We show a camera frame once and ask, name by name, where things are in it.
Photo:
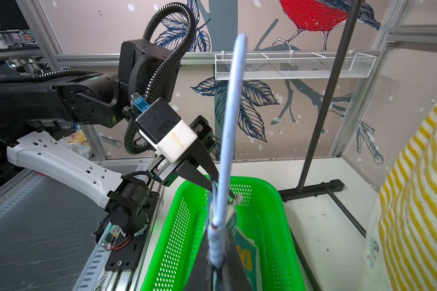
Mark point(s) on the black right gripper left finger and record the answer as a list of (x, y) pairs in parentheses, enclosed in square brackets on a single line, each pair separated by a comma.
[(203, 270)]

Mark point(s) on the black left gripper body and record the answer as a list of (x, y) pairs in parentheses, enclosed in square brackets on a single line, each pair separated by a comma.
[(164, 172)]

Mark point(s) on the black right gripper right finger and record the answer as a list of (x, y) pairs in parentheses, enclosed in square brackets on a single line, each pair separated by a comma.
[(233, 276)]

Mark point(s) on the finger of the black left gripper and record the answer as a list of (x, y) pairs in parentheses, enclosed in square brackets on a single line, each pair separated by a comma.
[(197, 155), (195, 177)]

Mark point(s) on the teal patterned towel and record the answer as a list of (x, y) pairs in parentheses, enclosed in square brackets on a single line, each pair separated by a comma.
[(249, 255)]

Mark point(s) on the light blue wire hanger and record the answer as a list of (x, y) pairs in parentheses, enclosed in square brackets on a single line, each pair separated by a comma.
[(216, 228)]

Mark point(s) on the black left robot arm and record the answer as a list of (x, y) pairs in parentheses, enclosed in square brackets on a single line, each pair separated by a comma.
[(140, 94)]

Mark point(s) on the green plastic basket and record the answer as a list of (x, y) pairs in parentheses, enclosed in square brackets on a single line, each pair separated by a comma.
[(261, 218)]

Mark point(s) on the black clothes rack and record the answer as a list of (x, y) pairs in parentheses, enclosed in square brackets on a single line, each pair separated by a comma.
[(303, 191)]

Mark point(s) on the yellow striped towel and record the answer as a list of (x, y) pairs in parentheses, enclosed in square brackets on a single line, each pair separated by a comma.
[(401, 242)]

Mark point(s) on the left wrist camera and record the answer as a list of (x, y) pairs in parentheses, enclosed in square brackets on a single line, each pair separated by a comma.
[(161, 126)]

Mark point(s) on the white wire mesh shelf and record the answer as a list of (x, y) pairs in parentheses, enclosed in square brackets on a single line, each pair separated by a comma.
[(306, 65)]

